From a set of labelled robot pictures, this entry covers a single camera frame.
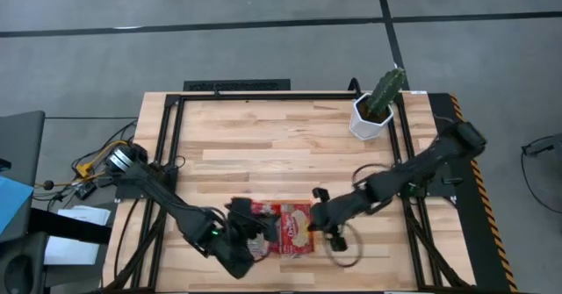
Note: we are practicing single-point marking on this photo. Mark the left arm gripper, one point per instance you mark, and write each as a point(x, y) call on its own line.
point(241, 219)

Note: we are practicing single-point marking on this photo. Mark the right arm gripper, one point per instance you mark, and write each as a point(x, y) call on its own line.
point(327, 217)

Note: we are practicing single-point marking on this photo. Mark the red Orville butter popcorn bag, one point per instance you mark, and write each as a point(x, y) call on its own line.
point(297, 228)

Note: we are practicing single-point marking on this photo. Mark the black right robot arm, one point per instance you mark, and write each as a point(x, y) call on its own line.
point(421, 162)

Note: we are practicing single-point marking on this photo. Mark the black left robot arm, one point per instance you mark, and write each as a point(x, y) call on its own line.
point(167, 197)

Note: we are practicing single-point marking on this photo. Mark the white plant pot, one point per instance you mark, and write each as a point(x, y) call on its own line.
point(364, 125)

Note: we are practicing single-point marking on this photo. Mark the green cactus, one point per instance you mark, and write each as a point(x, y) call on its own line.
point(385, 90)

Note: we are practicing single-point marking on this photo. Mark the black side panel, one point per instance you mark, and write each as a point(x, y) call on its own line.
point(443, 109)

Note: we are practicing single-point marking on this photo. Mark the yellow black hazard tape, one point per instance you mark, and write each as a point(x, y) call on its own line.
point(487, 206)

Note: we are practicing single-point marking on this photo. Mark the white paper sheets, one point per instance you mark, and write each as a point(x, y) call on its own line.
point(74, 250)

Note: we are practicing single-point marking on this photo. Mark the black bar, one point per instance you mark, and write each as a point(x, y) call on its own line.
point(70, 228)

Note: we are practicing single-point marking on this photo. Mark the blue folder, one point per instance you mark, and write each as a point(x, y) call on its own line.
point(13, 202)

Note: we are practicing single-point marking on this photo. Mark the black aluminium table frame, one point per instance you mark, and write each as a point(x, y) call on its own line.
point(281, 96)

